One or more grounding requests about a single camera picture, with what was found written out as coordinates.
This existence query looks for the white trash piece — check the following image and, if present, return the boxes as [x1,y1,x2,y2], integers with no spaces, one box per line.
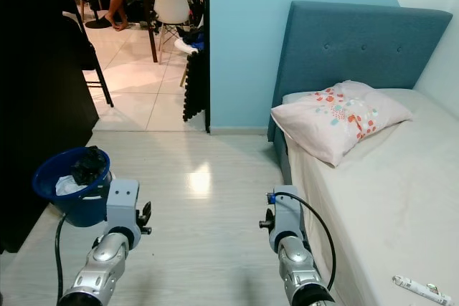
[55,175,87,196]

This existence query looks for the black foam mat stack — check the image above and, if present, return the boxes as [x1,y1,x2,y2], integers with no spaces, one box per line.
[183,48,209,124]

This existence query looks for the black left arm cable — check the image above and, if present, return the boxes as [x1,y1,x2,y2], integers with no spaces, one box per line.
[54,195,110,304]

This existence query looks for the blue plastic bucket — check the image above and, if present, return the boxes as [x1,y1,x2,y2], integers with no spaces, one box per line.
[32,146,114,228]

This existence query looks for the dark clothes pile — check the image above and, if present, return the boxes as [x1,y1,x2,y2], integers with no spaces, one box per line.
[179,25,207,52]

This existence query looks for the dark wooden table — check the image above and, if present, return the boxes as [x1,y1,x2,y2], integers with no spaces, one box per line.
[140,0,205,63]

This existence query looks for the long white wrapper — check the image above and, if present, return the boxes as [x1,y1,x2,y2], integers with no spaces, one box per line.
[392,274,453,305]

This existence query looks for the pink patterned pillow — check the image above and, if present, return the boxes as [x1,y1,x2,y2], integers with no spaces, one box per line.
[271,80,414,168]

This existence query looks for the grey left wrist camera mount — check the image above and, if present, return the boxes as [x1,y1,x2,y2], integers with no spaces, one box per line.
[106,179,141,232]

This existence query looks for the bed with cream sheet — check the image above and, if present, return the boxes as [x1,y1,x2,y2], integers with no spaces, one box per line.
[269,87,459,306]

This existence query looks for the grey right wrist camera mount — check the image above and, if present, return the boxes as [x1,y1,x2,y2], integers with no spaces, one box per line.
[269,186,304,242]

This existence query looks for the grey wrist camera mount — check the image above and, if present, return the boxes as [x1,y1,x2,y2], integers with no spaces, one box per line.
[269,186,304,242]
[106,179,141,232]

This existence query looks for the black chair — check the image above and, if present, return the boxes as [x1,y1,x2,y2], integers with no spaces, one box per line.
[61,0,114,108]

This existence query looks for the black door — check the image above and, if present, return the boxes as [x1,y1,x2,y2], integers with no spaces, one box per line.
[0,0,98,253]

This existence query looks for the black plastic bag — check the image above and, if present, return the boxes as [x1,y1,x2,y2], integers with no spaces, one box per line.
[72,145,108,185]

